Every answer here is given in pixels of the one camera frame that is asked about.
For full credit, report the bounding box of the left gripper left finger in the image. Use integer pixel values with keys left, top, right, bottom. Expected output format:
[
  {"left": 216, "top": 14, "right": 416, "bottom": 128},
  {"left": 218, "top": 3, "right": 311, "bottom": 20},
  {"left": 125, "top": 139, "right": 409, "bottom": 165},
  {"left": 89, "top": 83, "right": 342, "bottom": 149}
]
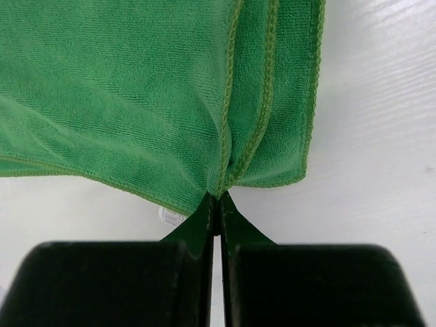
[{"left": 1, "top": 195, "right": 215, "bottom": 326}]

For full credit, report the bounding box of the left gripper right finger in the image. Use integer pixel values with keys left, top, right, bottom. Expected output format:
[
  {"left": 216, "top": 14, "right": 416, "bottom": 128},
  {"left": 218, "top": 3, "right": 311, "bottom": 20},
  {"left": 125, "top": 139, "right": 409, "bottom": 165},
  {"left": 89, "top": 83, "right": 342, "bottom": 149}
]
[{"left": 218, "top": 193, "right": 425, "bottom": 326}]

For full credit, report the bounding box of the green towel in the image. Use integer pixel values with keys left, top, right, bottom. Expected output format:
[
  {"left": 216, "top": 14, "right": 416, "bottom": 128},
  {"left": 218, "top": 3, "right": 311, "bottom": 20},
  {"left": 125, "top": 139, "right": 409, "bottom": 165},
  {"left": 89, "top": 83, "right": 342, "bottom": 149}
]
[{"left": 1, "top": 1, "right": 325, "bottom": 215}]

